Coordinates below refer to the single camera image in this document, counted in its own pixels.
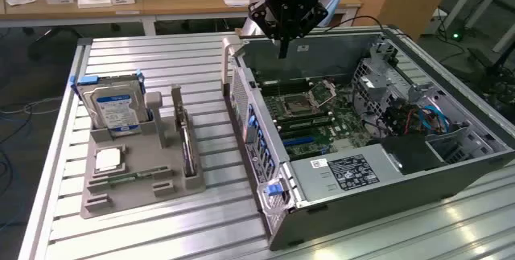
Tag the black floor equipment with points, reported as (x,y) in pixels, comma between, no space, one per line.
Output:
(499,70)

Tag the black office chair base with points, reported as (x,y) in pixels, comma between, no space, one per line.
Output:
(40,43)

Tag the low-profile graphics card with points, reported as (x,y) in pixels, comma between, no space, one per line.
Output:
(188,151)

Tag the metal socket cover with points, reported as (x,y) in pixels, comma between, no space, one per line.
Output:
(323,92)

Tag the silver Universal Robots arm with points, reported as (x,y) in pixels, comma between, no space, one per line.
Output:
(334,0)

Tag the grey power supply unit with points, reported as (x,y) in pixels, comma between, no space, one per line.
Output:
(310,187)

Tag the silver chipset heatsink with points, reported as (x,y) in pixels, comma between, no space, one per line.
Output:
(347,143)

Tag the blue expansion slot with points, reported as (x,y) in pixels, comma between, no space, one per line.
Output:
(299,141)

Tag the hard disk in blue caddy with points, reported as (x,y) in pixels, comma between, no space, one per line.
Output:
(115,106)

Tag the thin metal locking lever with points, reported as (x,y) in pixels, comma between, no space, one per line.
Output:
(279,89)

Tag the black RAM slot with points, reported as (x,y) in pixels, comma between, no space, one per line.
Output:
(284,85)
(304,117)
(302,131)
(308,126)
(306,122)
(283,81)

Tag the CPU socket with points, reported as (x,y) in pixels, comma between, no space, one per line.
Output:
(299,106)

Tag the blue case latch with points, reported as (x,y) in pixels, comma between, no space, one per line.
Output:
(272,189)

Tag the perforated metal disk bay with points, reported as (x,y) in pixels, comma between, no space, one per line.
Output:
(374,85)

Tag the white paper slip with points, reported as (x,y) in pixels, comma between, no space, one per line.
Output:
(20,1)

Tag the green motherboard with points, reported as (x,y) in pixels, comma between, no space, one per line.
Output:
(346,115)

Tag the silver CPU chip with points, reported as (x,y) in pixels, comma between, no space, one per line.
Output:
(108,160)

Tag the grey open PC case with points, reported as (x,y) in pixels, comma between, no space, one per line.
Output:
(362,211)

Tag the open metal disk bay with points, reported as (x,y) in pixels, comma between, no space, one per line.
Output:
(466,142)

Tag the black plastic shroud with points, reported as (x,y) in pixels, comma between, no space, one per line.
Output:
(410,154)

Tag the green RAM stick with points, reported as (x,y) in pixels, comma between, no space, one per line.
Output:
(136,175)

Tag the grey parts rack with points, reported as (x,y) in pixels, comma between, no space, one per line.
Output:
(136,193)

